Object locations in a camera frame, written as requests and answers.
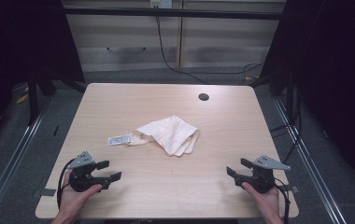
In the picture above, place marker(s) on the grey tape strip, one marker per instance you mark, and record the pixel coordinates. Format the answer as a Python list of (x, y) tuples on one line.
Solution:
[(292, 189), (46, 192)]

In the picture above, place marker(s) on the dark round table grommet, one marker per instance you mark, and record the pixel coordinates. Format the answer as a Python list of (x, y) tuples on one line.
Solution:
[(203, 96)]

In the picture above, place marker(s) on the black horizontal bar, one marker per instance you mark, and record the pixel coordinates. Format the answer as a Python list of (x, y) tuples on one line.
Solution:
[(172, 13)]

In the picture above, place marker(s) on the cream cloth towel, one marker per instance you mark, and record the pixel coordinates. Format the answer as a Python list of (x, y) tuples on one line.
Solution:
[(169, 135)]

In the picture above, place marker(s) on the white power outlet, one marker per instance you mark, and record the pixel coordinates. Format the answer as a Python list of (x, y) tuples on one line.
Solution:
[(161, 3)]

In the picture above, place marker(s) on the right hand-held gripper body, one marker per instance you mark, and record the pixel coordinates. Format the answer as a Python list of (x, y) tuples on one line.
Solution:
[(261, 179)]

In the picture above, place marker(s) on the small black floor tape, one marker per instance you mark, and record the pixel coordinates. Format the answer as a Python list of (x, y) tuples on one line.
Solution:
[(55, 130)]

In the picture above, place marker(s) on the yellow floor tape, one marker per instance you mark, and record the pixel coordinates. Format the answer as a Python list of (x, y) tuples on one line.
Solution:
[(22, 98)]

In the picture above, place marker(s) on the person's left hand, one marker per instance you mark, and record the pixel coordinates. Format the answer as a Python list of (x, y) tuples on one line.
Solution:
[(74, 200)]

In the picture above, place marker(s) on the metal floor rail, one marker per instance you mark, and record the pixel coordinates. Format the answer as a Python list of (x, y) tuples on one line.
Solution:
[(312, 161), (7, 168)]

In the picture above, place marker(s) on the dark curtain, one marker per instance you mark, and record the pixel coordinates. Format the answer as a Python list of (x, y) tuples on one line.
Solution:
[(17, 46), (337, 77)]

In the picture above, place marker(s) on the person's right hand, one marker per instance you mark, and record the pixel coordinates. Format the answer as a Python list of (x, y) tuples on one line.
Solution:
[(264, 200)]

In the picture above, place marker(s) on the black stand leg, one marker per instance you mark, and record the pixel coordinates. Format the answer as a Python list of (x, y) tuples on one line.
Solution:
[(33, 99), (290, 99)]

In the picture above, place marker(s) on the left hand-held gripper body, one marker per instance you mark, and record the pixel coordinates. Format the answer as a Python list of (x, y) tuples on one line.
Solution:
[(82, 180)]

